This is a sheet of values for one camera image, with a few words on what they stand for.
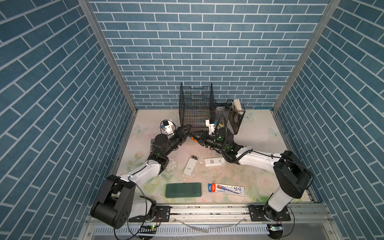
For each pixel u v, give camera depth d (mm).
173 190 803
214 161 911
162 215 736
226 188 806
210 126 764
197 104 1284
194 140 747
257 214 734
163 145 619
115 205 413
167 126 742
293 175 462
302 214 757
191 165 893
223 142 630
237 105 960
